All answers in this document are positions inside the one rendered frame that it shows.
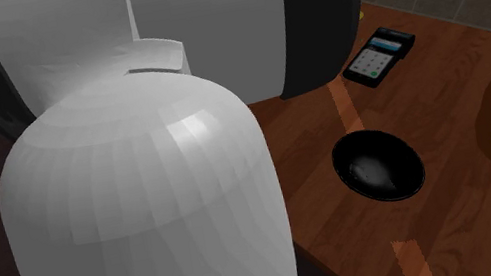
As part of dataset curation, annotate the black bowl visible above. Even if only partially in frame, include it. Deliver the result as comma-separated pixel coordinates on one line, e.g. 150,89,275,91
327,121,430,210

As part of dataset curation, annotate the black keypad payment terminal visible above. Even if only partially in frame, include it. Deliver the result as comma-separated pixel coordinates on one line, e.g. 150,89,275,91
335,21,424,94

